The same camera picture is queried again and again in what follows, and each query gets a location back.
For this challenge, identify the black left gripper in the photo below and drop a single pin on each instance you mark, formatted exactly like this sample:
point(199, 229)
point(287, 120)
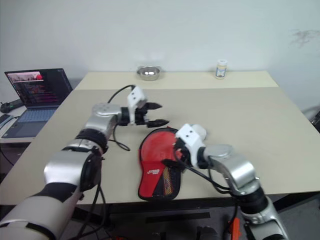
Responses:
point(141, 116)

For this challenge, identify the small white jar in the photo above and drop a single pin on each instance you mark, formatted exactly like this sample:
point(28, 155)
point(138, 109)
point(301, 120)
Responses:
point(221, 70)

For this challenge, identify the red table tennis paddle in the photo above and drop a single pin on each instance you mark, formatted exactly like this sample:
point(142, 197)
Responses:
point(158, 145)

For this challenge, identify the stainless steel bowl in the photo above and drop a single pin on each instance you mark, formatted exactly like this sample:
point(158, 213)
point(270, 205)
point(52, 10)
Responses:
point(148, 73)

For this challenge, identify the black table frame bar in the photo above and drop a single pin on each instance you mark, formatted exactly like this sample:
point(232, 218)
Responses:
point(177, 217)

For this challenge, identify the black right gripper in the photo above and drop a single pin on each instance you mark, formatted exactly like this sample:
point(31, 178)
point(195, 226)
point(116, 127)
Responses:
point(182, 153)

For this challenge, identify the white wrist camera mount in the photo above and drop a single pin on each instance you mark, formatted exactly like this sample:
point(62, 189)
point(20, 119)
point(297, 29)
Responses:
point(136, 96)
point(191, 137)

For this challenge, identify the black handheld controller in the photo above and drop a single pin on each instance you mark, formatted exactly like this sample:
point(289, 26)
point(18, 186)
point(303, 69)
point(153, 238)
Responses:
point(10, 105)

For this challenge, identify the orange plastic part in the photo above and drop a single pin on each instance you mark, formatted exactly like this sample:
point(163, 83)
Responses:
point(235, 228)

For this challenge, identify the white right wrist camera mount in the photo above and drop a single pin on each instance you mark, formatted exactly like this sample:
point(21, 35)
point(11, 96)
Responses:
point(191, 137)

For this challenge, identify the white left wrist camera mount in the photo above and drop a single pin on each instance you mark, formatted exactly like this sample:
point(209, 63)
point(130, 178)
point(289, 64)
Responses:
point(136, 96)

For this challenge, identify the open grey laptop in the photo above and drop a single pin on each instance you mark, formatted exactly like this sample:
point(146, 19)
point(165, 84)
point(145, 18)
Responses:
point(37, 100)

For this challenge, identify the dark smartphone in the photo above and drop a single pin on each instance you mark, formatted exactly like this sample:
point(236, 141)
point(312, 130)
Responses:
point(6, 118)

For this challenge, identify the black and red paddle case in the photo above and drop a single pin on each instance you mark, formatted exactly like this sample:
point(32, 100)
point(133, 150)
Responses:
point(155, 180)

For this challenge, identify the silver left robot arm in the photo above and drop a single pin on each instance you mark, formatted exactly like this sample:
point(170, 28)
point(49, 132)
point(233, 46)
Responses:
point(72, 167)

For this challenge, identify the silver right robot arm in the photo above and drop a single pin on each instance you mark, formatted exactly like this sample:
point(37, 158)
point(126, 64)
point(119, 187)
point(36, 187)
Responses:
point(237, 170)

